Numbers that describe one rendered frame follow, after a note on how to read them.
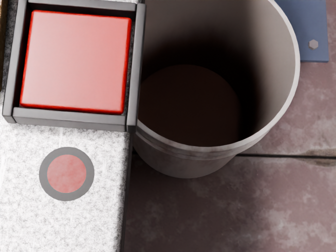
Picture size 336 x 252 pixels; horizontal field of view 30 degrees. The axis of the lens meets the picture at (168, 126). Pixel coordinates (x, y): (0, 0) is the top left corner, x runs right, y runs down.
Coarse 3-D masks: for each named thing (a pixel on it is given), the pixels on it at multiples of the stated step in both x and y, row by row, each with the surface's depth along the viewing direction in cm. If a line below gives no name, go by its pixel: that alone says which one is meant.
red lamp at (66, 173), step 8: (56, 160) 36; (64, 160) 36; (72, 160) 36; (80, 160) 36; (48, 168) 36; (56, 168) 36; (64, 168) 36; (72, 168) 36; (80, 168) 36; (48, 176) 36; (56, 176) 36; (64, 176) 36; (72, 176) 36; (80, 176) 36; (56, 184) 36; (64, 184) 36; (72, 184) 36; (80, 184) 36; (64, 192) 36
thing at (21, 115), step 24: (24, 0) 37; (48, 0) 37; (72, 0) 37; (96, 0) 37; (24, 24) 37; (144, 24) 37; (24, 48) 37; (24, 120) 36; (48, 120) 35; (72, 120) 35; (96, 120) 35; (120, 120) 35
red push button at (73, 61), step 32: (32, 32) 37; (64, 32) 37; (96, 32) 37; (128, 32) 37; (32, 64) 36; (64, 64) 36; (96, 64) 36; (32, 96) 36; (64, 96) 36; (96, 96) 36
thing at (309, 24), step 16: (288, 0) 139; (304, 0) 139; (320, 0) 140; (288, 16) 138; (304, 16) 138; (320, 16) 139; (304, 32) 138; (320, 32) 138; (304, 48) 137; (320, 48) 137
